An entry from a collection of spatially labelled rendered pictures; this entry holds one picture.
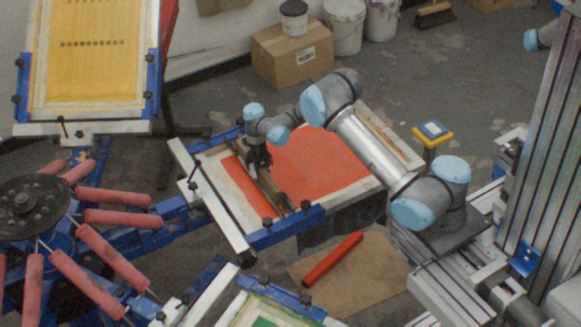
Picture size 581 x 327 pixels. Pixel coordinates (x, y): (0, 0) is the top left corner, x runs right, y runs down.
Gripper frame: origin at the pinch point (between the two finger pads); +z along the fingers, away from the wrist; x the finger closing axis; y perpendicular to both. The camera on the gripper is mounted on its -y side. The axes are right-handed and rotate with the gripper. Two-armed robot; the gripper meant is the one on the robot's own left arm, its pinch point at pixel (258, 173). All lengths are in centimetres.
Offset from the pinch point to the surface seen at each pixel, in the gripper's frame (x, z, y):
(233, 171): -6.3, 5.4, -11.3
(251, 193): -5.3, 5.3, 3.7
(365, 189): 32.3, 1.7, 28.3
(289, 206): 1.9, 0.3, 21.8
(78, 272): -76, -17, 25
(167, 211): -39.5, -3.2, 2.8
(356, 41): 158, 89, -167
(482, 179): 152, 101, -16
